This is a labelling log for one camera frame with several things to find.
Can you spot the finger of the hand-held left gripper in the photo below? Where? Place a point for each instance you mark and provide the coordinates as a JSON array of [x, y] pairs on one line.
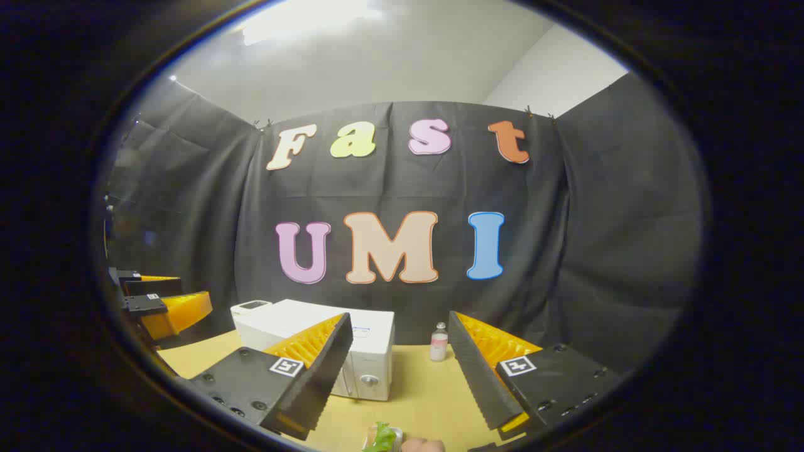
[[154, 287], [146, 304]]

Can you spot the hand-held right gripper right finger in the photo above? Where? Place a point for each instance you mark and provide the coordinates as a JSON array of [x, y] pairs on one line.
[[480, 383]]

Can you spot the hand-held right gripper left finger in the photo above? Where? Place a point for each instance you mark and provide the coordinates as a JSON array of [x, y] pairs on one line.
[[320, 376]]

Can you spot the white microwave oven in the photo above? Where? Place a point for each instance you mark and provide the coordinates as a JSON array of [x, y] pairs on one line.
[[370, 358]]

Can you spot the toast sandwich with lettuce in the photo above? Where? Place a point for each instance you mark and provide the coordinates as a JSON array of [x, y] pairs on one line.
[[381, 439]]

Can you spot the small pink label bottle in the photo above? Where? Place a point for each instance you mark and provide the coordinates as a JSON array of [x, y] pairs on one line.
[[439, 345]]

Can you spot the white toaster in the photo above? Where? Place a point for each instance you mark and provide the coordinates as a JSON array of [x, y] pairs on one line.
[[248, 314]]

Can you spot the black backdrop cloth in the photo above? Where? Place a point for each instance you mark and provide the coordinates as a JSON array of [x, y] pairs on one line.
[[565, 251]]

